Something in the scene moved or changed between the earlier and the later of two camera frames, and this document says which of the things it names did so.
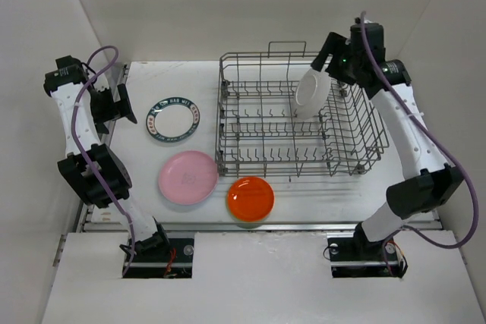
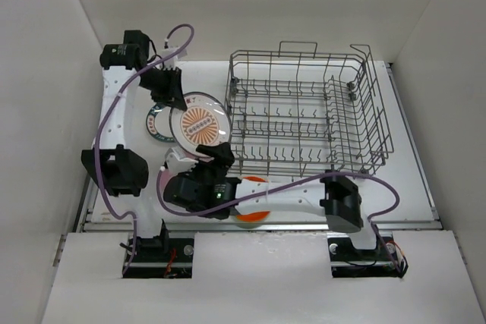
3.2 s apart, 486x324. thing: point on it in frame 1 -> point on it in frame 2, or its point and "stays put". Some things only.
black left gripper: (115, 109) -> (171, 94)
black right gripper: (332, 44) -> (221, 163)
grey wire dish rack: (260, 133) stays put
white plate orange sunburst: (311, 92) -> (206, 120)
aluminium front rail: (261, 228) stays put
